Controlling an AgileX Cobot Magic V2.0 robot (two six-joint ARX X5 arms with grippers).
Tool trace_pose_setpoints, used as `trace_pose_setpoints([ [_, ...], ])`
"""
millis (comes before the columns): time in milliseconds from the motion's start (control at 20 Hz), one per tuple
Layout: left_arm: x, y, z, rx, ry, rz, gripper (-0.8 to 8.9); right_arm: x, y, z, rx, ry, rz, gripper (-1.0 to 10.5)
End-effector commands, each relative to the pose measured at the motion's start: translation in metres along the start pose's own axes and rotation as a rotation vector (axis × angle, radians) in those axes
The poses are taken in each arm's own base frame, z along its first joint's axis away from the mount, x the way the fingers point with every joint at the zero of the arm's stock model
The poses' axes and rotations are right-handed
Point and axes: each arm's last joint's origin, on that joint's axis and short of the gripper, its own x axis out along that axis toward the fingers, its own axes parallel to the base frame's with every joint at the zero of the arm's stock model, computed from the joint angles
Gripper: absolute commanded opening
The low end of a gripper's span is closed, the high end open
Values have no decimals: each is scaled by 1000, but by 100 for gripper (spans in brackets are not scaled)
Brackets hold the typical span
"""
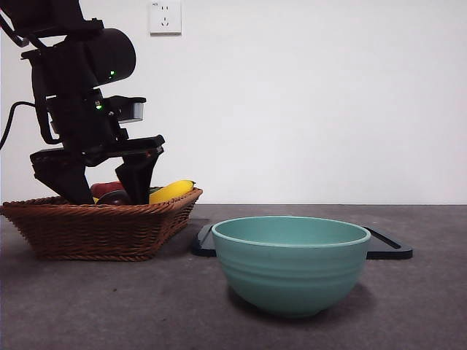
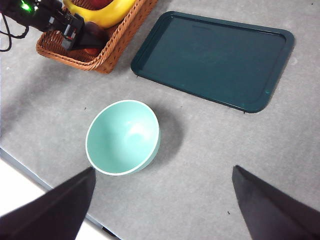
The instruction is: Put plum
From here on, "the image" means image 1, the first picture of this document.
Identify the dark purple plum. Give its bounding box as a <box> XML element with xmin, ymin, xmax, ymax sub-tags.
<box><xmin>96</xmin><ymin>190</ymin><xmax>132</xmax><ymax>206</ymax></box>

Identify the teal ribbed bowl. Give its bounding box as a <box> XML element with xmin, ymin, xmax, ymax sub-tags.
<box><xmin>212</xmin><ymin>216</ymin><xmax>372</xmax><ymax>318</ymax></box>

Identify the red apple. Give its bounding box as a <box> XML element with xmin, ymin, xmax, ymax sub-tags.
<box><xmin>90</xmin><ymin>181</ymin><xmax>125</xmax><ymax>198</ymax></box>

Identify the yellow banana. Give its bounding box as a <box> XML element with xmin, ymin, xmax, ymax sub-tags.
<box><xmin>93</xmin><ymin>179</ymin><xmax>197</xmax><ymax>205</ymax></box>

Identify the brown wicker basket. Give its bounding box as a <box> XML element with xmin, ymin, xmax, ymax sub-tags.
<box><xmin>0</xmin><ymin>187</ymin><xmax>204</xmax><ymax>262</ymax></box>

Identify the dark rectangular tray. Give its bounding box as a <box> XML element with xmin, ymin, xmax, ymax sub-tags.
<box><xmin>192</xmin><ymin>223</ymin><xmax>414</xmax><ymax>261</ymax></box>

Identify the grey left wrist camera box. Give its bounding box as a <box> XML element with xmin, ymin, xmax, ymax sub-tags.
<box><xmin>115</xmin><ymin>96</ymin><xmax>147</xmax><ymax>124</ymax></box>

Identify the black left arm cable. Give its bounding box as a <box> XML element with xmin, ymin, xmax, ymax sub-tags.
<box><xmin>0</xmin><ymin>101</ymin><xmax>37</xmax><ymax>150</ymax></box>

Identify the white wall power socket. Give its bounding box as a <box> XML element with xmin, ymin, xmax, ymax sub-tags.
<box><xmin>150</xmin><ymin>1</ymin><xmax>182</xmax><ymax>37</ymax></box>

